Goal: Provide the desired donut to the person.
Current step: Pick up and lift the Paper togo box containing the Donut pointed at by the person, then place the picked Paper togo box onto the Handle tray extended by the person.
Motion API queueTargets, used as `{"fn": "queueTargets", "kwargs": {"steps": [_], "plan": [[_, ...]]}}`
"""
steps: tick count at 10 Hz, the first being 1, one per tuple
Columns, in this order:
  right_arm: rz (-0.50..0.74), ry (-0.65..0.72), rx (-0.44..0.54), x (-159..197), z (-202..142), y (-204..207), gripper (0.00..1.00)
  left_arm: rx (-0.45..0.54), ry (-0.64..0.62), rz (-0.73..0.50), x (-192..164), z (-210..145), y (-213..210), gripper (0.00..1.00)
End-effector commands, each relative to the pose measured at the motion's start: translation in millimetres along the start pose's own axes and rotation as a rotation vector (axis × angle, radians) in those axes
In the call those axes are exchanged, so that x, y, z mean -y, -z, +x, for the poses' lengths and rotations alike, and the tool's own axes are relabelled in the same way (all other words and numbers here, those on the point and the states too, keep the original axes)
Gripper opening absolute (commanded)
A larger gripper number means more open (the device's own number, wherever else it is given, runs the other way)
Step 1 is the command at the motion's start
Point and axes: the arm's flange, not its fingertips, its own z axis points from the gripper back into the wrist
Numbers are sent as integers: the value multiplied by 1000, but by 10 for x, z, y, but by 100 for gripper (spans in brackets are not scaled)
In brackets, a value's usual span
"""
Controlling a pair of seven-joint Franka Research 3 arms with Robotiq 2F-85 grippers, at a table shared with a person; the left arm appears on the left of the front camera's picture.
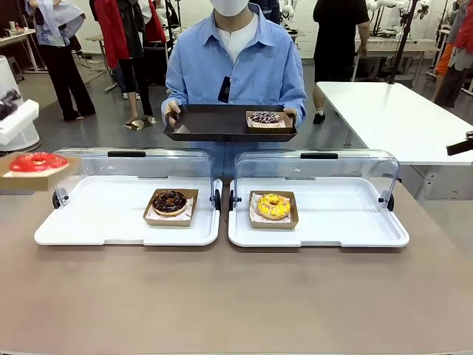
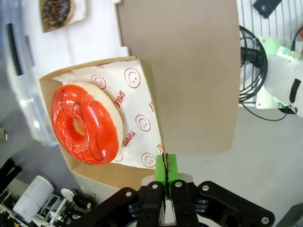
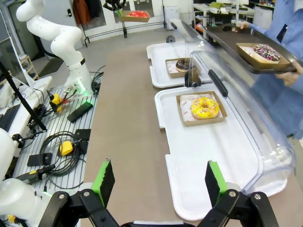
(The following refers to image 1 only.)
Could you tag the chocolate sprinkle donut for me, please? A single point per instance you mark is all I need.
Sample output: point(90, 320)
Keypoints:
point(288, 127)

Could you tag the dark donut with purple sprinkles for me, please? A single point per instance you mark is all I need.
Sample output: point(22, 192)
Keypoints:
point(264, 118)

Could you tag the black serving tray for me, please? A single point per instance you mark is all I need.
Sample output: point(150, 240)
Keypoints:
point(214, 124)

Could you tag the red glazed donut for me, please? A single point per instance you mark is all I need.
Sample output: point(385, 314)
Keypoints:
point(26, 164)
point(26, 182)

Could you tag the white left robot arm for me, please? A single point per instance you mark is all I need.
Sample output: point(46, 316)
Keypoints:
point(18, 122)

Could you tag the person's right forearm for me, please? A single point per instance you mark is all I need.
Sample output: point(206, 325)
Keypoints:
point(175, 87)

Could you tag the person's left forearm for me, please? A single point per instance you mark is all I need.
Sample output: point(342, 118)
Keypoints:
point(297, 92)

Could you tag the yellow glazed donut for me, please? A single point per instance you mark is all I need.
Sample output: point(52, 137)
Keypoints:
point(268, 209)
point(273, 224)

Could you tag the person in blue shirt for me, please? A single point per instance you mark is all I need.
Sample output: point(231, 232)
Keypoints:
point(236, 66)

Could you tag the chocolate glazed donut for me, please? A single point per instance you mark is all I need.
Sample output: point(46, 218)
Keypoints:
point(164, 205)

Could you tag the person's left hand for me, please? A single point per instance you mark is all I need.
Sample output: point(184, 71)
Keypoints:
point(292, 112)

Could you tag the person's right hand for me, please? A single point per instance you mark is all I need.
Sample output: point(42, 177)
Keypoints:
point(171, 109)

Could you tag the large white table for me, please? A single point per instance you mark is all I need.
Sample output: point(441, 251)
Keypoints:
point(388, 114)

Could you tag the bystander in red vest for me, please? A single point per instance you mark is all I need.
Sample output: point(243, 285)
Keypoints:
point(463, 33)

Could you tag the black tripod stand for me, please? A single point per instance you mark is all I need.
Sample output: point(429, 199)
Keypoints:
point(403, 37)

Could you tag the long grey background table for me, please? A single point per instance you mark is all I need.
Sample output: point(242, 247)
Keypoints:
point(380, 46)

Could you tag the white display case base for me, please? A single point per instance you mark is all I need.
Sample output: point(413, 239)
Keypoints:
point(92, 222)
point(351, 222)

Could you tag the clear display case lid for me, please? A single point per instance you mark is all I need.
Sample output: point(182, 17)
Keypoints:
point(125, 154)
point(318, 155)

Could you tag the white background robot arms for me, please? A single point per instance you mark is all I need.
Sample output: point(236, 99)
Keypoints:
point(384, 3)

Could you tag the man in black t-shirt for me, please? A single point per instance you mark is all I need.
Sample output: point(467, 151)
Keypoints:
point(336, 37)

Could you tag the white paper liner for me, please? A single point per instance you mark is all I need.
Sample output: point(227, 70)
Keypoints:
point(253, 211)
point(189, 204)

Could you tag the small white background robot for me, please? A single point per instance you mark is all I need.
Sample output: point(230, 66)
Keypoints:
point(286, 11)

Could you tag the white face mask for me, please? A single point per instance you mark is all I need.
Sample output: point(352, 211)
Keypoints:
point(230, 6)

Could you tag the small grey folding table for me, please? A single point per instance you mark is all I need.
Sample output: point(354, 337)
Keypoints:
point(97, 37)

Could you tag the bystander in pale blue blouse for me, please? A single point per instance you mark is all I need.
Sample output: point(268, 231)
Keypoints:
point(63, 74)

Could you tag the white background desk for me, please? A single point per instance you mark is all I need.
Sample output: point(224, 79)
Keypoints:
point(15, 37)

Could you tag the white air purifier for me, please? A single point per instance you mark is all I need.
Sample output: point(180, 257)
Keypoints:
point(5, 74)

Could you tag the white paper cup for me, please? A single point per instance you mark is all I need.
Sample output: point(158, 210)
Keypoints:
point(13, 26)

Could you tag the silver mannequin base plate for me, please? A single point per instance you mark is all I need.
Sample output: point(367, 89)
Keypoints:
point(136, 124)

